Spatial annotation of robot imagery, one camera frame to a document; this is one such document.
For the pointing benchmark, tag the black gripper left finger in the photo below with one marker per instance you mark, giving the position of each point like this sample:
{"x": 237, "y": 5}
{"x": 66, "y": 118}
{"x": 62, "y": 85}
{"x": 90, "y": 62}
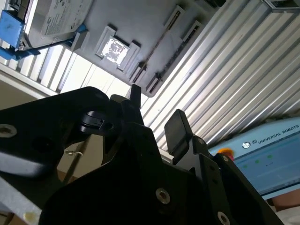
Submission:
{"x": 47, "y": 122}

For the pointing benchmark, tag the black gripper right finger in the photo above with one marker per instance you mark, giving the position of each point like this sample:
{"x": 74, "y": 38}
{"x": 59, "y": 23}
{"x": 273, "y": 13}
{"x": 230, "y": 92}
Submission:
{"x": 178, "y": 133}

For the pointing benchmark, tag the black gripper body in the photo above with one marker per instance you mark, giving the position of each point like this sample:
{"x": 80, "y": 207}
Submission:
{"x": 105, "y": 201}

